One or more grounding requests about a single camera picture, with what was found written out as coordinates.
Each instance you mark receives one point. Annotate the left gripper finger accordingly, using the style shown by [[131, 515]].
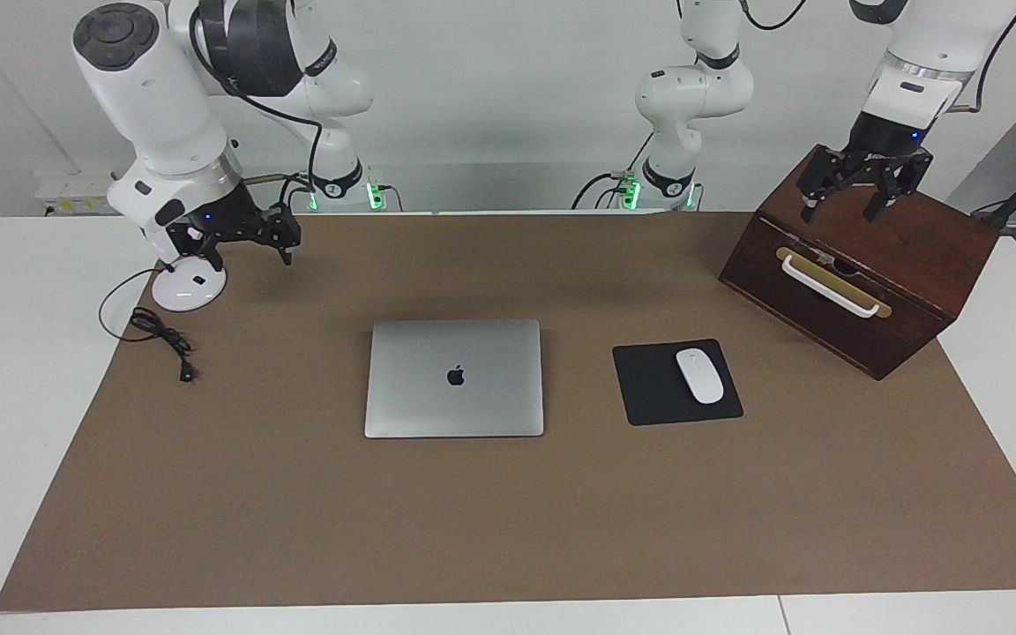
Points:
[[817, 181], [914, 172]]

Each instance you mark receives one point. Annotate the white computer mouse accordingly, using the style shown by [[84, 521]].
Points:
[[700, 377]]

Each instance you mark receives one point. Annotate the silver grey laptop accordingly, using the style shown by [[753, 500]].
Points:
[[420, 397]]

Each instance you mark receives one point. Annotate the white desk lamp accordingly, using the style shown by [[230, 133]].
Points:
[[186, 295]]

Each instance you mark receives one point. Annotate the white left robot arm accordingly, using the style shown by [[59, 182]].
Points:
[[693, 93]]

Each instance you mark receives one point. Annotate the black mouse pad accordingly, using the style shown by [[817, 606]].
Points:
[[649, 388]]

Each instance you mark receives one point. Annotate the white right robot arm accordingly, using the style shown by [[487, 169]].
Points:
[[155, 97]]

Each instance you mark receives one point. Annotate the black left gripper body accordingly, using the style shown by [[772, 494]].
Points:
[[877, 141]]

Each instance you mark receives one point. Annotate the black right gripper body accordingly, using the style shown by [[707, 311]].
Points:
[[226, 225]]

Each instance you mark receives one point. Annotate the white wall power strip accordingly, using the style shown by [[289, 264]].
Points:
[[76, 190]]

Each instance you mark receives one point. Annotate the brown table mat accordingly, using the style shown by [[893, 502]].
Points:
[[508, 529]]

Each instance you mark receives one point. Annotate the dark brown wooden box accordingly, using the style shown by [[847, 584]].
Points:
[[914, 256]]

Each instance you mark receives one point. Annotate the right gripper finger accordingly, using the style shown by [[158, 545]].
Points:
[[195, 250], [286, 231]]

